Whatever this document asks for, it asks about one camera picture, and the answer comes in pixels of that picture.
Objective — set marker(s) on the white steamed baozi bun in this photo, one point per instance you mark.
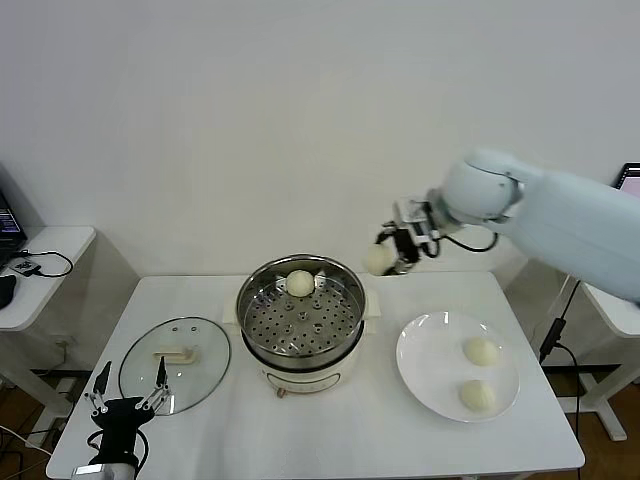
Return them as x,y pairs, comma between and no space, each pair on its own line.
300,284
477,396
481,352
379,260

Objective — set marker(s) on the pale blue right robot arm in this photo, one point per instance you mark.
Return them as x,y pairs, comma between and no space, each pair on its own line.
550,210

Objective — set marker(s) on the white side desk with mouse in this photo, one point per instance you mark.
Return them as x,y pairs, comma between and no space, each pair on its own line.
55,280

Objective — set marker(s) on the grey laptop pink screen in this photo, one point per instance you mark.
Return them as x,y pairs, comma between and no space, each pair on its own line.
632,177

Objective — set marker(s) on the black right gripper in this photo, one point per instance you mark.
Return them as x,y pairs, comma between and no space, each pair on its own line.
410,245

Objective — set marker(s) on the black computer mouse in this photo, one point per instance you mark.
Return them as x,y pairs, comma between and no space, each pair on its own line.
7,291

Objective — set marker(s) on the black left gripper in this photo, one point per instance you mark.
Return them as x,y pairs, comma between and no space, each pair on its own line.
120,425

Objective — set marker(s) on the round white plate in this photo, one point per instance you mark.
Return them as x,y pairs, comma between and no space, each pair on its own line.
430,360

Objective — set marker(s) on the stainless steel steamer basket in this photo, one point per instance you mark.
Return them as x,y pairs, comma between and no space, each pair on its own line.
300,330

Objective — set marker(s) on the small black hub device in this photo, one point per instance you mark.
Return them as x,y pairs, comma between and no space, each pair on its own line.
25,267

